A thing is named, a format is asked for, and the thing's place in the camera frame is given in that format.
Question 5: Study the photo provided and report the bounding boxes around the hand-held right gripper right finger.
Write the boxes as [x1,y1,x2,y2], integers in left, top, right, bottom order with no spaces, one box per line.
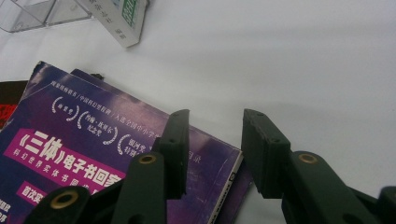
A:
[241,108,379,224]

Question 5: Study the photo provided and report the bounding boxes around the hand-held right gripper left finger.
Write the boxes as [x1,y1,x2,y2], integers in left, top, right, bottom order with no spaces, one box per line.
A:
[111,108,191,224]

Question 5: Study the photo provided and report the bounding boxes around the black and red magazine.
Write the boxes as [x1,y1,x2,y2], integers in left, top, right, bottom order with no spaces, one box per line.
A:
[0,79,29,132]

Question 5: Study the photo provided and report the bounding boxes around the white book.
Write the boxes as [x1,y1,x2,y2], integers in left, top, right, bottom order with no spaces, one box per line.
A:
[74,0,149,49]

